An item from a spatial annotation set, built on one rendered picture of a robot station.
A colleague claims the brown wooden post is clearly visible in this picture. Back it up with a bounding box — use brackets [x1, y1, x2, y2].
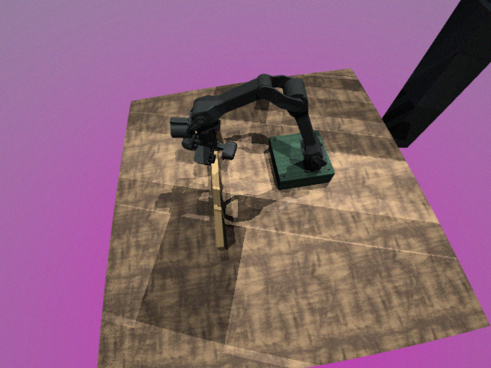
[216, 130, 224, 143]

